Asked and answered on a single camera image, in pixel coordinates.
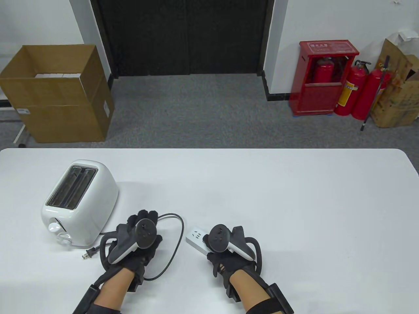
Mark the person's right hand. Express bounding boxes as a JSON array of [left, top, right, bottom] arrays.
[[202, 233, 259, 299]]

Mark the person's left hand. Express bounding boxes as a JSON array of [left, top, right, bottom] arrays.
[[104, 210, 163, 292]]

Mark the white power strip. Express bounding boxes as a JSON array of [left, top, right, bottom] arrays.
[[186, 226, 210, 256]]

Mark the black toaster power cord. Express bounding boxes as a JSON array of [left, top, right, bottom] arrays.
[[81, 213, 184, 281]]

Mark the white toaster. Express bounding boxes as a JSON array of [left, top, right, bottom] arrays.
[[41, 159, 119, 246]]

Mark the person's left forearm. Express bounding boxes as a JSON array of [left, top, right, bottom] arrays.
[[95, 270, 136, 314]]

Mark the person's right forearm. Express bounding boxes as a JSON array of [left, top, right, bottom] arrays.
[[228, 267, 273, 314]]

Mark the black white left hand controller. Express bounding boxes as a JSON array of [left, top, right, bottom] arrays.
[[99, 219, 160, 269]]

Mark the black white hand controller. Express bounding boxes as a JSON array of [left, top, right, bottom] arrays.
[[207, 224, 264, 273], [99, 219, 160, 269]]

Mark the black white right hand controller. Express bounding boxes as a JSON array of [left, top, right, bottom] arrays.
[[207, 224, 264, 273]]

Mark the large brown cardboard box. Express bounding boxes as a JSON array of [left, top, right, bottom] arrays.
[[0, 44, 115, 143]]

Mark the red fire extinguisher cabinet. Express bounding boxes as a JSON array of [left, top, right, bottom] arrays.
[[289, 40, 360, 116]]

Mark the yellow label red fire extinguisher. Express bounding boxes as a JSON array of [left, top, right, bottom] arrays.
[[334, 60, 372, 116]]

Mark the black double door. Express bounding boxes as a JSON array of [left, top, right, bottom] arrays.
[[90, 0, 275, 79]]

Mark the crumpled brown cardboard box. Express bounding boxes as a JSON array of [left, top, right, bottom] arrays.
[[370, 39, 419, 128]]

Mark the white crumpled paper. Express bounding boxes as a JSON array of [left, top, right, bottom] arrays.
[[388, 29, 419, 44]]

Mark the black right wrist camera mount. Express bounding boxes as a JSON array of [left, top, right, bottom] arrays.
[[245, 283, 294, 314]]

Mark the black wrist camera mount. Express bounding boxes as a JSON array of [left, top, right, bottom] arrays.
[[245, 283, 294, 314], [73, 283, 122, 314]]

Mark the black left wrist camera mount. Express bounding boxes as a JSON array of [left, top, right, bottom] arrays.
[[73, 283, 122, 314]]

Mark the white metal stand frame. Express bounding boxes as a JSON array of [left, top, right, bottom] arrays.
[[0, 98, 30, 148]]

